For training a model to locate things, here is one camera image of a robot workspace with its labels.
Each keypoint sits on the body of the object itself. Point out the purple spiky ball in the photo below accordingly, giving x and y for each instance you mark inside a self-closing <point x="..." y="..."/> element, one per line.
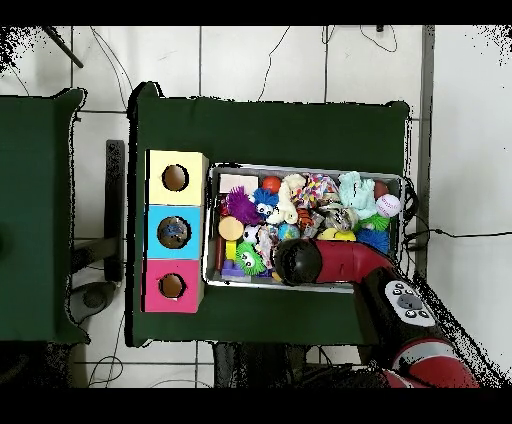
<point x="242" y="206"/>

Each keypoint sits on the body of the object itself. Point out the shallow mesh bin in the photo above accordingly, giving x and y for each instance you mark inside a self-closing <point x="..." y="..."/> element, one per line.
<point x="240" y="281"/>

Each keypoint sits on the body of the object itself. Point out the black upright stand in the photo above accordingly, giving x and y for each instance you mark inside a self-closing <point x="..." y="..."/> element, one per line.
<point x="114" y="200"/>

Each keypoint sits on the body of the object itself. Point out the white baseball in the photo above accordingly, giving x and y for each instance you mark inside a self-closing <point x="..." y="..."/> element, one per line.
<point x="388" y="205"/>

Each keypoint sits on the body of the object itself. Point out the black tripod leg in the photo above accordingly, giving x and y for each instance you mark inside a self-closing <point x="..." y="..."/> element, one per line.
<point x="64" y="48"/>

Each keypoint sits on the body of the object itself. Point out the smooth orange ball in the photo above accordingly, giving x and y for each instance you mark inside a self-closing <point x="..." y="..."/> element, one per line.
<point x="272" y="184"/>

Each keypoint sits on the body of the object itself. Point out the blue spiky ball with eyes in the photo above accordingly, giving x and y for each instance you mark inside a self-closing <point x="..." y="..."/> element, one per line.
<point x="264" y="202"/>

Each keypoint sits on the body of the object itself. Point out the small soccer ball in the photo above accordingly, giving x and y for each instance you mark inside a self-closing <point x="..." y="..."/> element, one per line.
<point x="248" y="233"/>

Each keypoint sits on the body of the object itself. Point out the green spiky ball with eyes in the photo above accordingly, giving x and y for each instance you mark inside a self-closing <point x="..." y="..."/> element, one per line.
<point x="248" y="259"/>

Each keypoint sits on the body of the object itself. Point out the green covered side table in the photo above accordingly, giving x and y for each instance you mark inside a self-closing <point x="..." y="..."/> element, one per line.
<point x="36" y="220"/>

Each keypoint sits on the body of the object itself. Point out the grey rounded floor base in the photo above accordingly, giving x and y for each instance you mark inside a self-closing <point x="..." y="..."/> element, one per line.
<point x="94" y="298"/>

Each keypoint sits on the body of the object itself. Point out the globe print ball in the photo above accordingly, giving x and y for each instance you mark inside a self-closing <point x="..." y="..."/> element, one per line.
<point x="288" y="231"/>

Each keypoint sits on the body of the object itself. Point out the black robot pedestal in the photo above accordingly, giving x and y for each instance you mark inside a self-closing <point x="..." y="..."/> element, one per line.
<point x="260" y="368"/>

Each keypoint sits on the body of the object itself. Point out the wooden box with three holes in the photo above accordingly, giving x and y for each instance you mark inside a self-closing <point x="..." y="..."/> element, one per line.
<point x="176" y="196"/>

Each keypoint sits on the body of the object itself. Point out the mint green cloth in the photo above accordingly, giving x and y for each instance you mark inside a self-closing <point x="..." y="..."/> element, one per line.
<point x="356" y="192"/>

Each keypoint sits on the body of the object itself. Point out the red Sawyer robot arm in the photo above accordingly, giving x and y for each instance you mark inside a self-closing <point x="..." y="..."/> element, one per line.
<point x="348" y="260"/>

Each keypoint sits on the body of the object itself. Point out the colourful dotted cloth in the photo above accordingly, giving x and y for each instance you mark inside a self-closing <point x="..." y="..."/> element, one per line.
<point x="312" y="190"/>

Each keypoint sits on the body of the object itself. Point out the dark green table cloth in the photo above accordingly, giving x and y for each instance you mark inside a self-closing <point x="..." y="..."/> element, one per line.
<point x="280" y="132"/>

